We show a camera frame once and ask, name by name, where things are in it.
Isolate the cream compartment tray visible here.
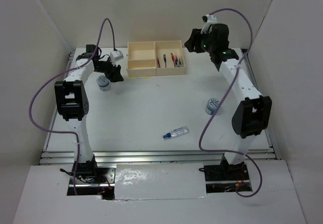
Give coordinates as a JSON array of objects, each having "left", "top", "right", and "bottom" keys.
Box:
[{"left": 127, "top": 40, "right": 186, "bottom": 78}]

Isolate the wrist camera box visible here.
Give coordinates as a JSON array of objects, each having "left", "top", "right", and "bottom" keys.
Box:
[
  {"left": 110, "top": 50, "right": 124, "bottom": 65},
  {"left": 201, "top": 14, "right": 218, "bottom": 34}
]

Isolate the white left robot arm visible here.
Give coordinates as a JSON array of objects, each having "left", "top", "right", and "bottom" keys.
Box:
[{"left": 55, "top": 44, "right": 124, "bottom": 183}]

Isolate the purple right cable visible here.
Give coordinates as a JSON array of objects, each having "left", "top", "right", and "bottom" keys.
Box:
[{"left": 198, "top": 8, "right": 263, "bottom": 198}]

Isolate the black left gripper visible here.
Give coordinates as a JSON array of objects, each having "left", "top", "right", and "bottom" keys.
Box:
[{"left": 94, "top": 57, "right": 124, "bottom": 83}]

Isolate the blue round jar right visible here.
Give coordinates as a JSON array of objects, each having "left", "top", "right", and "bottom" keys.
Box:
[{"left": 205, "top": 98, "right": 220, "bottom": 115}]

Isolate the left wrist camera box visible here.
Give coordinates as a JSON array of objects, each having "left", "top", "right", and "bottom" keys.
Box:
[{"left": 110, "top": 50, "right": 124, "bottom": 65}]

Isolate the aluminium table frame rail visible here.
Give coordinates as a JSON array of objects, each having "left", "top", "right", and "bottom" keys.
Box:
[{"left": 39, "top": 47, "right": 281, "bottom": 184}]

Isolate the white foil cover plate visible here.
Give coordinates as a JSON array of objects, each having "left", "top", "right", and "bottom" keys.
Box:
[{"left": 115, "top": 163, "right": 207, "bottom": 200}]

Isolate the clear bottle blue cap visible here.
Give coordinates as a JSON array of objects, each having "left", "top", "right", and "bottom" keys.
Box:
[{"left": 163, "top": 126, "right": 189, "bottom": 139}]

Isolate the blue round jar left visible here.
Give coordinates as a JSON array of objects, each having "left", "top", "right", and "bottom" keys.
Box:
[{"left": 96, "top": 75, "right": 111, "bottom": 91}]

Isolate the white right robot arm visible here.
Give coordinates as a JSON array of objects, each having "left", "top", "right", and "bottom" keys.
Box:
[{"left": 184, "top": 23, "right": 272, "bottom": 180}]

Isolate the blue ink pen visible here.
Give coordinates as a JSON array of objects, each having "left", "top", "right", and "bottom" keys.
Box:
[{"left": 163, "top": 54, "right": 167, "bottom": 68}]

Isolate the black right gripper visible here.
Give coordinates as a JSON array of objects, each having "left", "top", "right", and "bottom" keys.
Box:
[{"left": 183, "top": 28, "right": 215, "bottom": 54}]

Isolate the red ink pen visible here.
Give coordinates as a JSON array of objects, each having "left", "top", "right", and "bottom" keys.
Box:
[{"left": 175, "top": 56, "right": 179, "bottom": 67}]

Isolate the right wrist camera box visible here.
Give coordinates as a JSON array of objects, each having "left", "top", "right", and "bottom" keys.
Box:
[{"left": 201, "top": 14, "right": 218, "bottom": 34}]

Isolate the red gel pen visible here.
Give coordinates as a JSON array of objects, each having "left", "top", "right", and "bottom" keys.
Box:
[{"left": 170, "top": 53, "right": 176, "bottom": 67}]

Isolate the blue round jar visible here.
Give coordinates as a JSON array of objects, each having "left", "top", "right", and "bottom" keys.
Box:
[
  {"left": 205, "top": 98, "right": 220, "bottom": 115},
  {"left": 96, "top": 75, "right": 111, "bottom": 91}
]

